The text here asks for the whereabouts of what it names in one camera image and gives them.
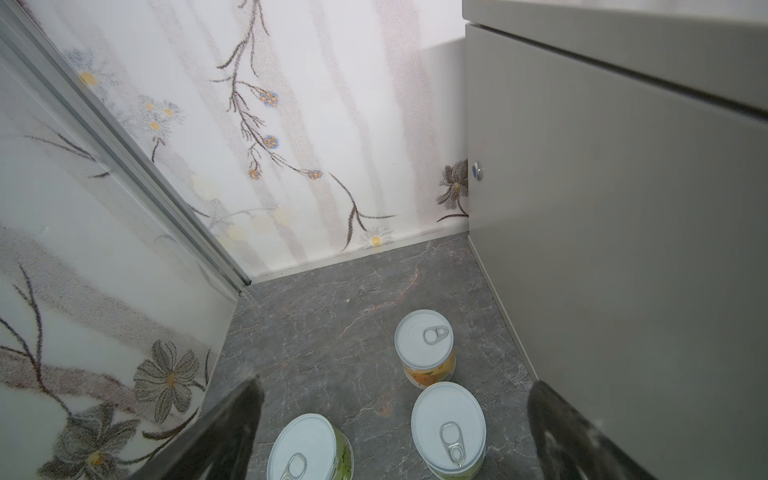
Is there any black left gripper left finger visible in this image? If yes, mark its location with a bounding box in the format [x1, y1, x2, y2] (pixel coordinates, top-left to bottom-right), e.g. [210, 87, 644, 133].
[131, 376, 265, 480]

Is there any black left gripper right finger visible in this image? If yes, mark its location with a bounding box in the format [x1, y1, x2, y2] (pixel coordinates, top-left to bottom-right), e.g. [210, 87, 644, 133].
[527, 381, 653, 480]

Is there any green label can leftmost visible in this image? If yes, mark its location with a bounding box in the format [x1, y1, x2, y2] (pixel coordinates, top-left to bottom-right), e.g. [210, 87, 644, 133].
[266, 413, 354, 480]

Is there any green label can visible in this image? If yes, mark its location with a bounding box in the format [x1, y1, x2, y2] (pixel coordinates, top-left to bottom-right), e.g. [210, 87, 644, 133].
[411, 382, 487, 479]
[266, 413, 354, 480]

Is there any green label can middle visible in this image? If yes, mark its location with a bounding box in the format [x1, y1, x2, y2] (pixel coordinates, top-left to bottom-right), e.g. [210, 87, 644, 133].
[411, 382, 487, 479]

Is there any orange label can far left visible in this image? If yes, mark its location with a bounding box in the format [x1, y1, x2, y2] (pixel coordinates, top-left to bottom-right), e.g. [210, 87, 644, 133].
[394, 309, 456, 389]

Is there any grey metal cabinet box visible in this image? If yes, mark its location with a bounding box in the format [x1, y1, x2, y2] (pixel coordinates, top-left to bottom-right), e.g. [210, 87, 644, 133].
[463, 1, 767, 479]

